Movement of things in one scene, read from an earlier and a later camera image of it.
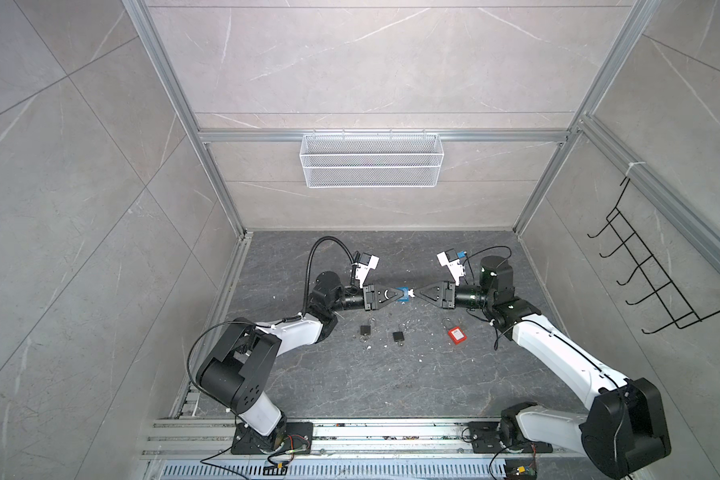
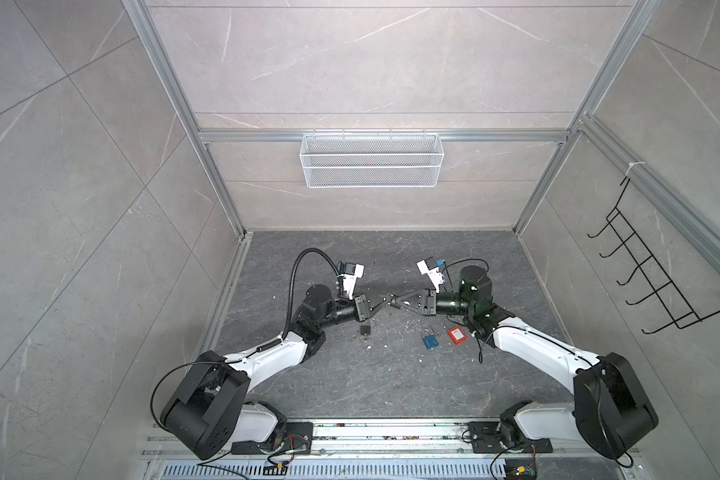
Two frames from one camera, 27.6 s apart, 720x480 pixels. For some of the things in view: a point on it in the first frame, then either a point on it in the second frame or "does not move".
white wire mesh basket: x=371 y=161 does not move
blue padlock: x=405 y=297 to x=430 y=340
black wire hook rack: x=678 y=307 does not move
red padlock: x=457 y=335 does not move
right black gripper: x=444 y=295 to x=423 y=309
